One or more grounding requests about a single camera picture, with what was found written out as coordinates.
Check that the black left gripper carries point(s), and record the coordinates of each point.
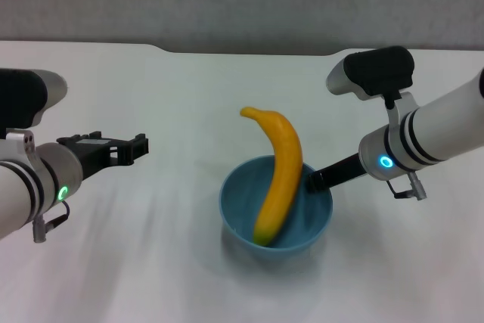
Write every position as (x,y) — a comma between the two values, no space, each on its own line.
(92,154)

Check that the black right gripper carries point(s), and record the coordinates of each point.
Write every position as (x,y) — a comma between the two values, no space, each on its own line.
(346,171)

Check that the yellow banana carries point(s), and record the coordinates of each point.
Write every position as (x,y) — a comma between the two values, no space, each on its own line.
(283,156)

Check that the blue bowl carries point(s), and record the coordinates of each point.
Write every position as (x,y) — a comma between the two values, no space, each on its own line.
(242,202)

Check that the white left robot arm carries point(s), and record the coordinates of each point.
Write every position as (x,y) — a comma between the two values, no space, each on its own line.
(22,187)

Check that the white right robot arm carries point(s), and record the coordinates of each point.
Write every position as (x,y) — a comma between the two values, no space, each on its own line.
(446,130)

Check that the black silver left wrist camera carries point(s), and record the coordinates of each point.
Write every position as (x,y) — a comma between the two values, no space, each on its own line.
(22,92)

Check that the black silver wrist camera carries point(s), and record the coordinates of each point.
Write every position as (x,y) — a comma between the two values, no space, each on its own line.
(22,92)
(378,69)

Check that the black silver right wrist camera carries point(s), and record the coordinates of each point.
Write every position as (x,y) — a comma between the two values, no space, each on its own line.
(378,69)

